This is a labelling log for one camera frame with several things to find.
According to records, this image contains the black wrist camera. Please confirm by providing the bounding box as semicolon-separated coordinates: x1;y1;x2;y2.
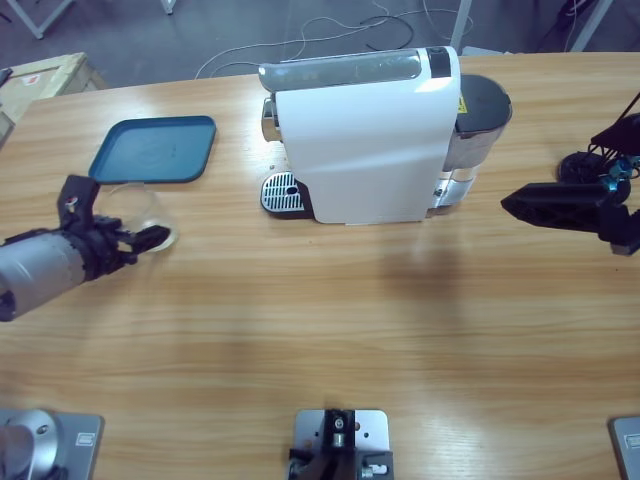
56;173;101;236

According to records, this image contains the white metal table frame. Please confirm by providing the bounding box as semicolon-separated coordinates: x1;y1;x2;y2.
0;0;76;40

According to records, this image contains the white slanted frame leg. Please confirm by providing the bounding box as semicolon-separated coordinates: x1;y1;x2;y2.
569;0;614;53

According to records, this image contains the chrome grid drip tray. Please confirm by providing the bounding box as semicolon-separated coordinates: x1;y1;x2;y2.
259;170;314;221

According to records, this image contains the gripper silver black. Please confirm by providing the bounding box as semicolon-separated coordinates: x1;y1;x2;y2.
0;213;174;323
500;112;640;257

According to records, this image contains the white floor cable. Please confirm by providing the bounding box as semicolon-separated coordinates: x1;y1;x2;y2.
193;0;436;81

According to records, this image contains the water tank with black lid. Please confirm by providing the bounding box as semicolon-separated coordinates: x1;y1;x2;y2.
432;73;514;211

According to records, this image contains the black capsule holder stand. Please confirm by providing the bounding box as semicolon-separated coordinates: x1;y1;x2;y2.
557;90;640;206

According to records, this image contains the white block with dark post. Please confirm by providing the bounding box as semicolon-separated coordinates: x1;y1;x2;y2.
288;408;395;480

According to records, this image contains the white capsule coffee machine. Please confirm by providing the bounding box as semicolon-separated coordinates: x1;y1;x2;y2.
258;45;464;227

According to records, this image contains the wooden crate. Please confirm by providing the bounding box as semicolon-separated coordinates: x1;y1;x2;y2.
0;51;109;146

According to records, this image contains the black floor cable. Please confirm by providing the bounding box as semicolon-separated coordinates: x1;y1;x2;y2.
358;14;416;52

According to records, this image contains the grey metal post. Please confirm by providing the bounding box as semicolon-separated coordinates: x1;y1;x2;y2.
449;0;474;51

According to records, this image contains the blue plastic tray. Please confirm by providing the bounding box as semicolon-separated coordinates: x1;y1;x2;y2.
87;115;218;186

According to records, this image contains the arm grey base plate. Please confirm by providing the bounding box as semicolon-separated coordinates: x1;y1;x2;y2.
608;416;640;480
0;408;105;480

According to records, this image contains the clear drinking glass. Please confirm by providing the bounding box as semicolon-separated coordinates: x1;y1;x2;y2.
97;180;180;257

